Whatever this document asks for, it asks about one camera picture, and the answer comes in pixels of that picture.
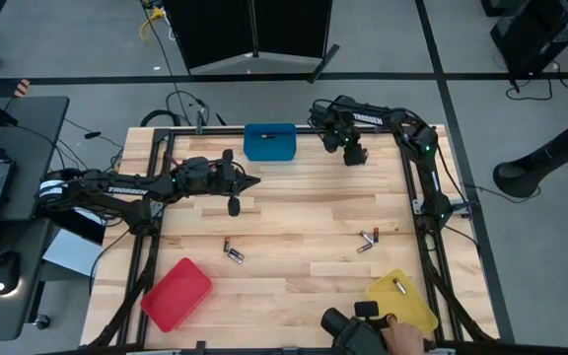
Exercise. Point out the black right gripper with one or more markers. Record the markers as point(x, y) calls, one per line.
point(355, 155)

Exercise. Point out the blue plastic bin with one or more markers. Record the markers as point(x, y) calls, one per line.
point(269, 148)

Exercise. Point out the large black equipment case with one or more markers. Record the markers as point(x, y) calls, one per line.
point(535, 34)

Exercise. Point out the black computer mouse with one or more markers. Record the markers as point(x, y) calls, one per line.
point(5, 271)

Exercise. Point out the black copper-top battery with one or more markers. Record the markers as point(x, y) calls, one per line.
point(267, 136)

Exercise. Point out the black side desk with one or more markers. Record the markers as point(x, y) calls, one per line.
point(37, 148)

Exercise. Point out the black folding partition screen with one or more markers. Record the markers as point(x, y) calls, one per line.
point(215, 29)

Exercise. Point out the red plastic bin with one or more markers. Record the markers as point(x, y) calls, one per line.
point(175, 296)

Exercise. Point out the white sheet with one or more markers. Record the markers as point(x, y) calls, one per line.
point(72, 256)

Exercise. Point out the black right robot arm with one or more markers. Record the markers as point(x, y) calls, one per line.
point(368, 118)

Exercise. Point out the person's hand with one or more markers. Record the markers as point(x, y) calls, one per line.
point(402, 340)

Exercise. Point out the yellow plastic bin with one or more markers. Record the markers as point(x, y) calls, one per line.
point(412, 305)

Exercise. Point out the black pole stand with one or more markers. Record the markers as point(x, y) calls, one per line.
point(516, 177)

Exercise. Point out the silver black battery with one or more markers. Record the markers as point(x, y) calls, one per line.
point(235, 255)

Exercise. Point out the black caster wheel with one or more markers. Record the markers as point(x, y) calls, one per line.
point(42, 322)

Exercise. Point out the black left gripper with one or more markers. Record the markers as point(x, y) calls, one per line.
point(225, 180)

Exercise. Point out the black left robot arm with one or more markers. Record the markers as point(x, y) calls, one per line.
point(126, 190)

